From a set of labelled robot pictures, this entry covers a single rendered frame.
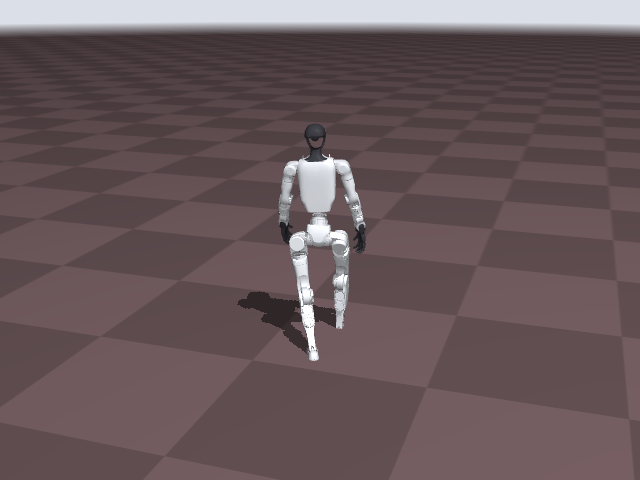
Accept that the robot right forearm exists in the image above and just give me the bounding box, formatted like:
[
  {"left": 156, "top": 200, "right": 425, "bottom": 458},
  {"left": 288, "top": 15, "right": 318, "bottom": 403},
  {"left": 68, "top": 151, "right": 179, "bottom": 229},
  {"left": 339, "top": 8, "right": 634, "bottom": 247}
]
[{"left": 349, "top": 191, "right": 366, "bottom": 231}]

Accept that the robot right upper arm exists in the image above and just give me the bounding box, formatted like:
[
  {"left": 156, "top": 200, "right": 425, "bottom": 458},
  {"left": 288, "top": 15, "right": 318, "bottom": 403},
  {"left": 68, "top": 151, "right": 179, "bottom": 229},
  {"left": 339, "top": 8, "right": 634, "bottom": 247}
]
[{"left": 334, "top": 159, "right": 358, "bottom": 204}]

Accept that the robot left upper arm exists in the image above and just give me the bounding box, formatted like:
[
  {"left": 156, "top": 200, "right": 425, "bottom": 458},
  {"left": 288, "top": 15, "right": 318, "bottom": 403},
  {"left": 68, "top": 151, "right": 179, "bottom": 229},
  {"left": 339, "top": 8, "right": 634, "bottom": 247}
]
[{"left": 280, "top": 161, "right": 299, "bottom": 205}]

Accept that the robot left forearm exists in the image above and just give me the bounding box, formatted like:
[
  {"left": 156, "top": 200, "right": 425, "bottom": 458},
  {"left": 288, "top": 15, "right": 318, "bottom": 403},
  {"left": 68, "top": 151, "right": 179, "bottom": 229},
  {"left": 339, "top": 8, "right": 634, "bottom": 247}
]
[{"left": 278, "top": 194, "right": 290, "bottom": 226}]

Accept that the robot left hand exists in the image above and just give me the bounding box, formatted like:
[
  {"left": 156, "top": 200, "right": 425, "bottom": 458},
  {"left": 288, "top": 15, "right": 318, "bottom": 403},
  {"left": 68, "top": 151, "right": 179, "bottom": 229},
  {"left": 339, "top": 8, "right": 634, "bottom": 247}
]
[{"left": 279, "top": 222, "right": 293, "bottom": 244}]

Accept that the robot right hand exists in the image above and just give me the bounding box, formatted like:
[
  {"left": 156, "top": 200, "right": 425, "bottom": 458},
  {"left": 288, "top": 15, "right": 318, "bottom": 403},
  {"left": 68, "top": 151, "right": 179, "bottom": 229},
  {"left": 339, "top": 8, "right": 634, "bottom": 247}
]
[{"left": 353, "top": 224, "right": 366, "bottom": 253}]

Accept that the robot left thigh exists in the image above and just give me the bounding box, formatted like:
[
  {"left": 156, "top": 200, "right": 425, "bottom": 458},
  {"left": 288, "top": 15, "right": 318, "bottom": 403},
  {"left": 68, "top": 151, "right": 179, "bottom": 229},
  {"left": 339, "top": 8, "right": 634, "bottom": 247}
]
[{"left": 289, "top": 231, "right": 314, "bottom": 305}]

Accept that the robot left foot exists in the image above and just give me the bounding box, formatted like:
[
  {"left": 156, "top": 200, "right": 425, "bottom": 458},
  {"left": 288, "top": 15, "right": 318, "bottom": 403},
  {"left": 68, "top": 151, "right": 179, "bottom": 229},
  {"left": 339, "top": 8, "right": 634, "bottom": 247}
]
[{"left": 307, "top": 347, "right": 319, "bottom": 361}]

